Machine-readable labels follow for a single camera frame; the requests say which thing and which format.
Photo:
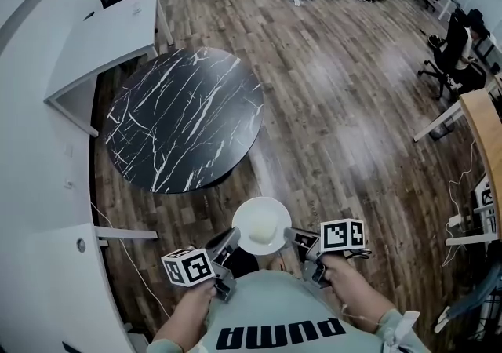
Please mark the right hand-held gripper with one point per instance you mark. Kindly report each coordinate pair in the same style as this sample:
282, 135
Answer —
341, 235

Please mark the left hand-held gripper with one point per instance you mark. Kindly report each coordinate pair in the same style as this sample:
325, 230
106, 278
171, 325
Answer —
188, 269

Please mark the pale white dough ball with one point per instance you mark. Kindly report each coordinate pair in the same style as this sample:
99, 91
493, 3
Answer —
263, 230

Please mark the white round plate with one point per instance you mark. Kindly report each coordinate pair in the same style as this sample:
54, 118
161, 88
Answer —
260, 208

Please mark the person's right forearm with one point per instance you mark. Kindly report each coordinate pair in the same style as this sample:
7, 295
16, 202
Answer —
361, 296

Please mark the person's left forearm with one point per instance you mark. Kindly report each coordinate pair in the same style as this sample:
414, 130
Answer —
184, 316

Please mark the round black marble table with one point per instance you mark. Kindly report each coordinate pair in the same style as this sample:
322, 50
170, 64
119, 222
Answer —
176, 116

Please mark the person's right hand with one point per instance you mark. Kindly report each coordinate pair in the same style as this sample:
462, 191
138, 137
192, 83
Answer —
337, 275

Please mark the person's black trousers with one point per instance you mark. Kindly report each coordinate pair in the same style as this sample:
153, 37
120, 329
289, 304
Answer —
242, 265

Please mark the person's pale green shirt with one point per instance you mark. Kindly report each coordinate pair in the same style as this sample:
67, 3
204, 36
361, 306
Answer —
274, 304

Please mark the white metal rack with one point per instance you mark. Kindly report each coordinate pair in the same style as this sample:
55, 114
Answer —
468, 241

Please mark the blue grey office chair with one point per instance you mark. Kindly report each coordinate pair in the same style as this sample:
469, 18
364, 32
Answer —
478, 296

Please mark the white desk with round grommet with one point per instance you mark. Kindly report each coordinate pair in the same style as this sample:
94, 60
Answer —
47, 284

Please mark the white patterned box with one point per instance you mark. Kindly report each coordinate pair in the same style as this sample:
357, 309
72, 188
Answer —
486, 196

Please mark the black desk socket panel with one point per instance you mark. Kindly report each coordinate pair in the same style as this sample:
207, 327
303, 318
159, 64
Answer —
71, 346

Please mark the light wooden desk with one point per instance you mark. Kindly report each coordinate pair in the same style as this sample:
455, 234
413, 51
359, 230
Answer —
488, 135

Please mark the white desk with glass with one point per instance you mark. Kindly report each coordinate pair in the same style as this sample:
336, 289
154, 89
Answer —
117, 30

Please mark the small clear glass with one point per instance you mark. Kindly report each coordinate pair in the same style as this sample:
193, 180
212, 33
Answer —
136, 9

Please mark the white wall outlet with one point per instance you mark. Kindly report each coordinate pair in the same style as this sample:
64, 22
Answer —
68, 149
68, 183

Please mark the white desk leg frame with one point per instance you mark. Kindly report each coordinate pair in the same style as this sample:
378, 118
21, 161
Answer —
439, 122

